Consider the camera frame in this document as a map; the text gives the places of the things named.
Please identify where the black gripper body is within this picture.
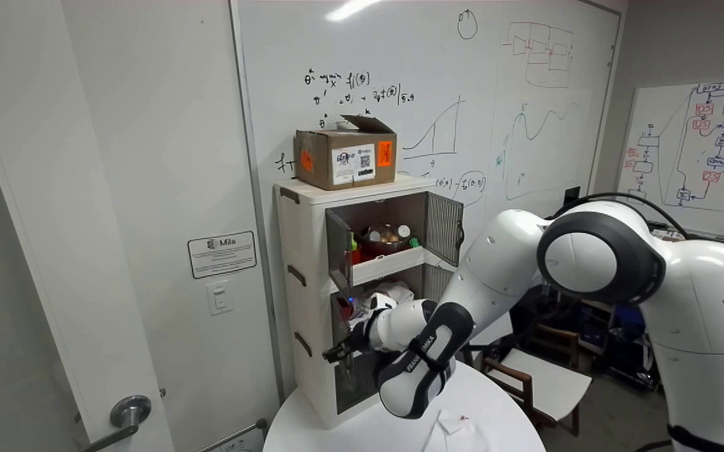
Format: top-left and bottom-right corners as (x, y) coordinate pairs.
(347, 314), (381, 358)

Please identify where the grey cabinet door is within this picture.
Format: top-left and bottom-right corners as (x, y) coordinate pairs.
(332, 348), (385, 417)
(424, 190), (466, 272)
(324, 208), (358, 294)

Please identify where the white item in cabinet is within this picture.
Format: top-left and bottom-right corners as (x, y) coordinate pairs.
(367, 282), (420, 310)

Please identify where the white plastic cabinet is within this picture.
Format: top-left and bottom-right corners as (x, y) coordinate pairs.
(272, 170), (466, 431)

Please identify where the white door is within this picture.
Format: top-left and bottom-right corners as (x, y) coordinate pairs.
(0, 0), (179, 452)

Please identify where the brown jar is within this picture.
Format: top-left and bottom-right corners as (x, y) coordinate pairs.
(363, 221), (407, 256)

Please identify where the white folded cloth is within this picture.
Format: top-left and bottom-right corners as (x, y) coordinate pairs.
(420, 410), (492, 452)

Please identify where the brown cardboard box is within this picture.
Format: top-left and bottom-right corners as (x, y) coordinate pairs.
(290, 112), (400, 192)

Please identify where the wooden chair with white seat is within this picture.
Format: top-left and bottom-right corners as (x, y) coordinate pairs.
(476, 323), (595, 439)

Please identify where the small whiteboard with diagram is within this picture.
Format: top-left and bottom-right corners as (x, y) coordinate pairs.
(616, 77), (724, 246)

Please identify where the white light switch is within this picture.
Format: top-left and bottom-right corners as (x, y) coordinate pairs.
(204, 282), (235, 319)

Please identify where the white wall sign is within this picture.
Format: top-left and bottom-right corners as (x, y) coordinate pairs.
(182, 228), (260, 282)

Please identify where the metal door handle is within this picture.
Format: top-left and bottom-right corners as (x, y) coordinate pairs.
(81, 392), (155, 452)

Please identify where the large wall whiteboard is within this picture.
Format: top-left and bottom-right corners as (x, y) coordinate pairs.
(225, 0), (625, 259)

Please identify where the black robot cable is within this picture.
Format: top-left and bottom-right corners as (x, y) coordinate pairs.
(544, 187), (694, 240)

